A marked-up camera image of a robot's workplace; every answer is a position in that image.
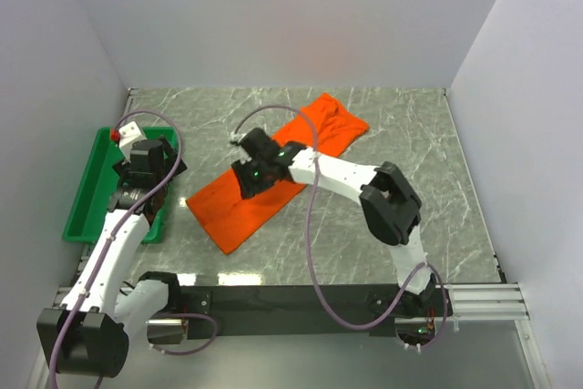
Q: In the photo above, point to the green plastic tray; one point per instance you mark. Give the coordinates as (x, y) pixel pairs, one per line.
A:
(99, 181)

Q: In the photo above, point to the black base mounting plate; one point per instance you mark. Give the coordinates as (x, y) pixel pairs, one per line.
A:
(289, 310)

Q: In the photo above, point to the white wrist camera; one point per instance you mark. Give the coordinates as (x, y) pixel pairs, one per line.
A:
(236, 138)
(127, 135)

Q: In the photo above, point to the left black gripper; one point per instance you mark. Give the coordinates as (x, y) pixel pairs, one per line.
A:
(170, 159)

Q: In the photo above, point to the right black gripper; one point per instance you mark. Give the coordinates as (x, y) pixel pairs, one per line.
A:
(248, 188)

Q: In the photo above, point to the orange t-shirt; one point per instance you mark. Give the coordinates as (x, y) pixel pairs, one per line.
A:
(229, 220)

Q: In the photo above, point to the aluminium frame rail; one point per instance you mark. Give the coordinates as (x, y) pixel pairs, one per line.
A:
(473, 302)

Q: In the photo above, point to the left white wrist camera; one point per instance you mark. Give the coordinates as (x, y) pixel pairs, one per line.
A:
(127, 135)

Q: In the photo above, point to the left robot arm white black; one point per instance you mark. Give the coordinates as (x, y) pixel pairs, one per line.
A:
(89, 332)

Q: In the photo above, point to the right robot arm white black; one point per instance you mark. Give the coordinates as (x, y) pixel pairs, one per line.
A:
(390, 206)

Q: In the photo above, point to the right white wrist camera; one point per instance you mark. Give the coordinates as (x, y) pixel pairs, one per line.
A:
(236, 138)

